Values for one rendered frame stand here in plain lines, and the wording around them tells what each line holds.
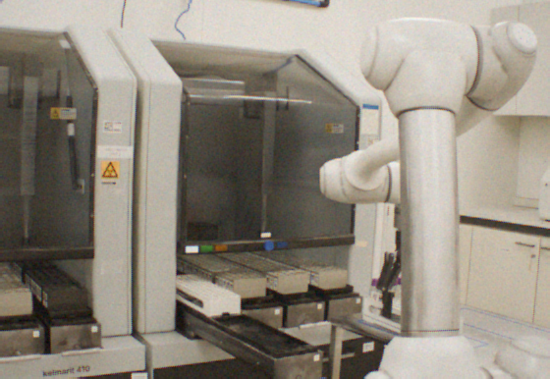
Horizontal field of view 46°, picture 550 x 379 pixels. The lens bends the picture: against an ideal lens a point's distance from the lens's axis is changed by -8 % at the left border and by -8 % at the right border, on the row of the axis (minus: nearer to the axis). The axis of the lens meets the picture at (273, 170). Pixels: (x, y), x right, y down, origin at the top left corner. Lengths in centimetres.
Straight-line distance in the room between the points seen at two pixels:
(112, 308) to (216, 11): 175
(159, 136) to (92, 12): 123
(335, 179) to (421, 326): 63
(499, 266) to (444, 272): 294
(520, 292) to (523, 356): 282
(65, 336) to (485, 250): 288
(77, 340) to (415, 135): 102
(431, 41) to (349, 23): 250
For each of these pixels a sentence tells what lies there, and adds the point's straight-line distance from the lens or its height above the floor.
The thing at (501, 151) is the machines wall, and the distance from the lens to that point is 456.
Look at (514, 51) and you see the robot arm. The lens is 120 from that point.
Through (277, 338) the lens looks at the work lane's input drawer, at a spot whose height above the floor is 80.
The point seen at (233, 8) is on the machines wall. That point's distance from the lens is 326.
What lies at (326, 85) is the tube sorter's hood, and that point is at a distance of 227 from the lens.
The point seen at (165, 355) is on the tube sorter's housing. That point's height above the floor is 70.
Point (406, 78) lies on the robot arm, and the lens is 114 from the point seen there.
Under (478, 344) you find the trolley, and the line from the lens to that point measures 170.
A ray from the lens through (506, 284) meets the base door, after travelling 402.
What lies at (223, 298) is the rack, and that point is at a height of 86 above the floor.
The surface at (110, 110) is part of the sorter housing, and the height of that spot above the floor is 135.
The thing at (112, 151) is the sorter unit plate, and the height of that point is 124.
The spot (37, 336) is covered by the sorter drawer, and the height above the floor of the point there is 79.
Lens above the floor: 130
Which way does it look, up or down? 3 degrees down
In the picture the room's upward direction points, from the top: 3 degrees clockwise
